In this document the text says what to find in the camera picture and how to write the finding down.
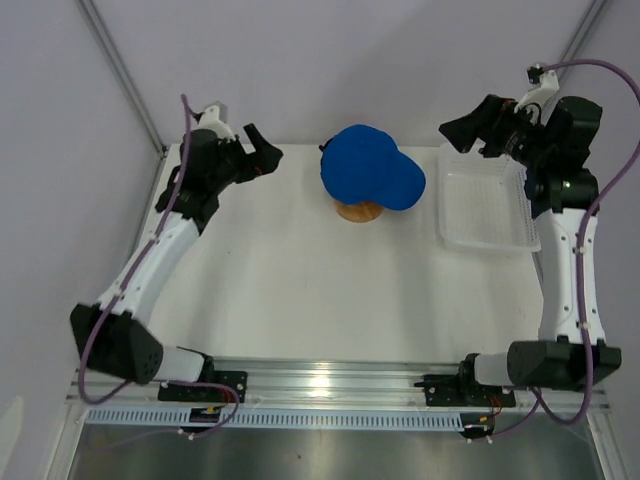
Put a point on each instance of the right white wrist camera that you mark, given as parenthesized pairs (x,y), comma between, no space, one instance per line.
(544,85)

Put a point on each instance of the white plastic basket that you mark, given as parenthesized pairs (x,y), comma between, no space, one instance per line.
(482,206)

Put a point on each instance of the aluminium mounting rail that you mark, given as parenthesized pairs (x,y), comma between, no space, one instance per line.
(332,385)

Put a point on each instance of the right frame post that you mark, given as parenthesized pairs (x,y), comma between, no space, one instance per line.
(585,29)

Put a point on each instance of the white slotted cable duct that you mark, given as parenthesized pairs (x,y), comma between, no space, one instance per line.
(279,418)

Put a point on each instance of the frame post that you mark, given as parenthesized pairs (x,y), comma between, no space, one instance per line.
(585,29)
(108,48)

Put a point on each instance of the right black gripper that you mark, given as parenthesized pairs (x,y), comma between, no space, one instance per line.
(495,116)

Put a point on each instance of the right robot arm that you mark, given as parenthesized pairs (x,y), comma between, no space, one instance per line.
(571,352)

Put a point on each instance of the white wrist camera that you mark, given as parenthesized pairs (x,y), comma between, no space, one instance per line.
(544,85)
(213,118)

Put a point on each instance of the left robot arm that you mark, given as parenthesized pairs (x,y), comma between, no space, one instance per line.
(112,334)

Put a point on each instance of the left frame post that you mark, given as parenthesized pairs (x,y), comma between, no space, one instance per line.
(108,48)

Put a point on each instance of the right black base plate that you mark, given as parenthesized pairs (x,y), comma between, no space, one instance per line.
(441,390)

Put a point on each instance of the wooden hat stand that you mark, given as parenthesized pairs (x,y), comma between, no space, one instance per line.
(362,212)

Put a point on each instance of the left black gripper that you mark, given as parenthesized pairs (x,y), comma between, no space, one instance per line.
(266,161)

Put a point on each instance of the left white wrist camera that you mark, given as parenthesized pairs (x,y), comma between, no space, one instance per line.
(213,118)

